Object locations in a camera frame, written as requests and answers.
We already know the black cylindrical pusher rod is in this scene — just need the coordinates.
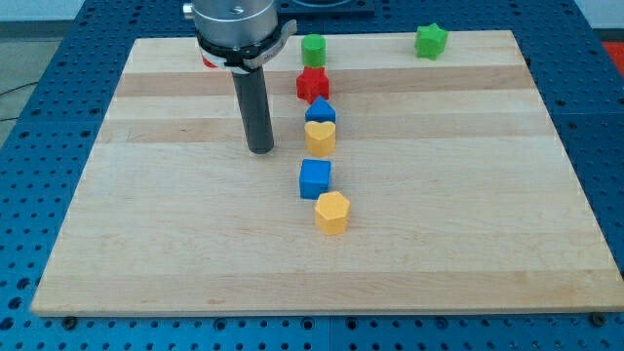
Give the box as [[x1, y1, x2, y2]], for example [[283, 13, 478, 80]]
[[232, 67, 274, 154]]

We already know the red star block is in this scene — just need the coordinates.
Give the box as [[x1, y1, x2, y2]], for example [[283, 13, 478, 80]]
[[296, 66, 330, 104]]

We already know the green star block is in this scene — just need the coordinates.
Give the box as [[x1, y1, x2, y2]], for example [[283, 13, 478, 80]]
[[414, 23, 449, 60]]

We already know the light wooden board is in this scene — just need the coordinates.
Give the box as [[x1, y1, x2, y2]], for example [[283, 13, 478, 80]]
[[31, 30, 623, 317]]

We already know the green cylinder block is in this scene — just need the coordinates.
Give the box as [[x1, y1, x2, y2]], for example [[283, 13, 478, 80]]
[[301, 34, 327, 68]]

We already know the blue pentagon house block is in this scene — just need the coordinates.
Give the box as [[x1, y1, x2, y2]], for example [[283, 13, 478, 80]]
[[305, 97, 336, 123]]

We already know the yellow heart block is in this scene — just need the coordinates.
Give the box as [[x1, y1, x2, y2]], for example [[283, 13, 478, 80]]
[[304, 121, 336, 157]]

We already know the blue cube block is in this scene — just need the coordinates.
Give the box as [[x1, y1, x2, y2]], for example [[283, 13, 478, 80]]
[[298, 159, 332, 200]]

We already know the yellow hexagon block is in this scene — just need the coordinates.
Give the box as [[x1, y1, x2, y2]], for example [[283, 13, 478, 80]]
[[314, 191, 351, 236]]

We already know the black floor cable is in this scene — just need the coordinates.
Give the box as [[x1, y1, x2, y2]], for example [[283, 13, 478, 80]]
[[0, 80, 39, 123]]

